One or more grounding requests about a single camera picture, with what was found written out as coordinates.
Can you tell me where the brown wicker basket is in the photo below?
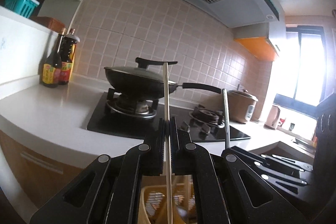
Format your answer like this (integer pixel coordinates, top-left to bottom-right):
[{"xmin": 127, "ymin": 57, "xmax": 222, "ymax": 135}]
[{"xmin": 31, "ymin": 16, "xmax": 66, "ymax": 31}]

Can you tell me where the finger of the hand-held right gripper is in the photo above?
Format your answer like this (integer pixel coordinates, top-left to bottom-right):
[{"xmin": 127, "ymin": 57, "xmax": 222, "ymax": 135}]
[
  {"xmin": 260, "ymin": 153, "xmax": 314, "ymax": 172},
  {"xmin": 253, "ymin": 161, "xmax": 308, "ymax": 194}
]

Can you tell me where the dark framed window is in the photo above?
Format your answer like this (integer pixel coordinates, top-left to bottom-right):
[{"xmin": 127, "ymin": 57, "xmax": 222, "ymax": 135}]
[{"xmin": 285, "ymin": 26, "xmax": 336, "ymax": 109}]

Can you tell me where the white electric kettle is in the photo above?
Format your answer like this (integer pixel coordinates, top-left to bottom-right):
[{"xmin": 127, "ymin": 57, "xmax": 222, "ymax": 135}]
[{"xmin": 265, "ymin": 105, "xmax": 281, "ymax": 130}]

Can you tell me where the teal plastic basket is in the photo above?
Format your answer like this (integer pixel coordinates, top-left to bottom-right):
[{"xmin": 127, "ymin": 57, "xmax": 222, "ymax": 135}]
[{"xmin": 5, "ymin": 0, "xmax": 40, "ymax": 17}]

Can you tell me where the brown rice cooker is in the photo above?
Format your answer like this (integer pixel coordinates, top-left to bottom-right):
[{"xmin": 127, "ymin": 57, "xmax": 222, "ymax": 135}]
[{"xmin": 227, "ymin": 89, "xmax": 259, "ymax": 124}]

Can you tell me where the black gas stove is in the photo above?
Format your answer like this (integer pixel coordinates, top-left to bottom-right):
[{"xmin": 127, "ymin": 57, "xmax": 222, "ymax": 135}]
[{"xmin": 87, "ymin": 91, "xmax": 251, "ymax": 142}]

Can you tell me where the yellow plastic utensil basket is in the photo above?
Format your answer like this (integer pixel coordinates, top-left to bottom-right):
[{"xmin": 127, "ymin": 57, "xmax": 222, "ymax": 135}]
[{"xmin": 139, "ymin": 175, "xmax": 200, "ymax": 224}]

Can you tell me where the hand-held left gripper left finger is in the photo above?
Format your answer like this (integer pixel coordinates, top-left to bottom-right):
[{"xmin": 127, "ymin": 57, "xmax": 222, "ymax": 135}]
[{"xmin": 29, "ymin": 118, "xmax": 168, "ymax": 224}]

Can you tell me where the pale wooden chopstick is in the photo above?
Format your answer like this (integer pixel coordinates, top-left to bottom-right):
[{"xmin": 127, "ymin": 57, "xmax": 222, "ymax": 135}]
[{"xmin": 163, "ymin": 63, "xmax": 174, "ymax": 224}]

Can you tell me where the yellow oil bottle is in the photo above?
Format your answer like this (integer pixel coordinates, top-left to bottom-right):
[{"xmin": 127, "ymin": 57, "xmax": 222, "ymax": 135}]
[{"xmin": 70, "ymin": 43, "xmax": 77, "ymax": 75}]

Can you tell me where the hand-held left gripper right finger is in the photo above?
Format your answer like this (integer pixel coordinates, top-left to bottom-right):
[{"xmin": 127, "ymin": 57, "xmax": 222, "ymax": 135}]
[{"xmin": 169, "ymin": 116, "xmax": 310, "ymax": 224}]

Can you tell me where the wide dark sauce bottle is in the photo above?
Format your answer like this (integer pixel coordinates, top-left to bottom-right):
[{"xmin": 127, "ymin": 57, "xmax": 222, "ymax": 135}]
[{"xmin": 58, "ymin": 28, "xmax": 80, "ymax": 85}]

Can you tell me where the slim dark soy sauce bottle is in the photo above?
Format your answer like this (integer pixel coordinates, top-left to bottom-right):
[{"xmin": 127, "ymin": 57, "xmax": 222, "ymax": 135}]
[{"xmin": 42, "ymin": 28, "xmax": 66, "ymax": 88}]

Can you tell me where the black wok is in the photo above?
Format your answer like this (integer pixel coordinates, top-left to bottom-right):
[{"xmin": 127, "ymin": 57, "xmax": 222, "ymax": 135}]
[{"xmin": 104, "ymin": 67, "xmax": 222, "ymax": 100}]

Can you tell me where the metal spoon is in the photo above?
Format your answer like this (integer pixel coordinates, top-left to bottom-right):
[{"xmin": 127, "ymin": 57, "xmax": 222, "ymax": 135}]
[{"xmin": 222, "ymin": 88, "xmax": 231, "ymax": 149}]

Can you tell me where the orange wall cabinet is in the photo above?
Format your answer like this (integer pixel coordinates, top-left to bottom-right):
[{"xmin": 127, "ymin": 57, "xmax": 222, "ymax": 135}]
[{"xmin": 234, "ymin": 36, "xmax": 280, "ymax": 61}]

